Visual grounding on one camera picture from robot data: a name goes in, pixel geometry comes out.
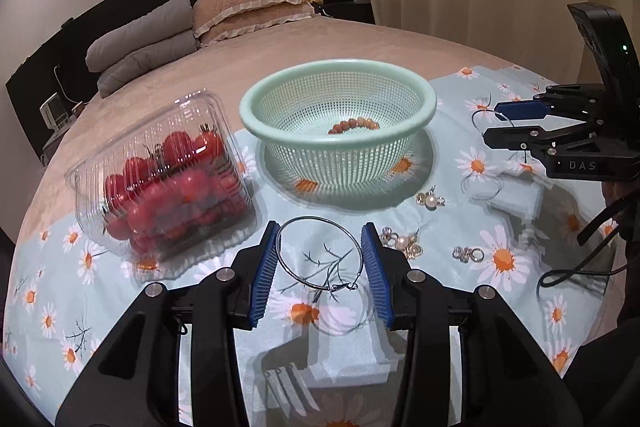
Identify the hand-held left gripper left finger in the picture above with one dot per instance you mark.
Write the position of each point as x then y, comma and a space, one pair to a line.
264, 267

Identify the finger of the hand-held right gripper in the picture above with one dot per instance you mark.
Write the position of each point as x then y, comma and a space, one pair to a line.
520, 109
510, 137

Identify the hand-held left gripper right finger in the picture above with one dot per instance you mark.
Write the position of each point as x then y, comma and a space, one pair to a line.
376, 272

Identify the large silver hoop earring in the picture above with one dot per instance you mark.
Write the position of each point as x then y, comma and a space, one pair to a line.
280, 257

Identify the thin silver hoop earring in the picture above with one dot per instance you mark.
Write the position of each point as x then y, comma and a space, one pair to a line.
475, 117
465, 187

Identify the green plastic colander basket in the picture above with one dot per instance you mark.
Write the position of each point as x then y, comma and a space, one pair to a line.
280, 107

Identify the cluster of gold pearl earrings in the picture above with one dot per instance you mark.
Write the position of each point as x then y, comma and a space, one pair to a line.
402, 243

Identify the daisy print tablecloth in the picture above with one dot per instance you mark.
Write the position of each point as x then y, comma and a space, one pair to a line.
450, 167

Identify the pearl earring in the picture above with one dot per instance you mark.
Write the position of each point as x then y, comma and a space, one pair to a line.
430, 199

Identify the clear box of cherry tomatoes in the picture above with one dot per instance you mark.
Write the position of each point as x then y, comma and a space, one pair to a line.
160, 187

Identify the beige bedspread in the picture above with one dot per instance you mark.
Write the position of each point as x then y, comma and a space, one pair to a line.
225, 62

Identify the grey pillow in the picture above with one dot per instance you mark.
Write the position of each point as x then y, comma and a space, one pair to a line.
150, 62
140, 29

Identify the small white bedside device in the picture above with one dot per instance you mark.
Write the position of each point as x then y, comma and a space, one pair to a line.
54, 112

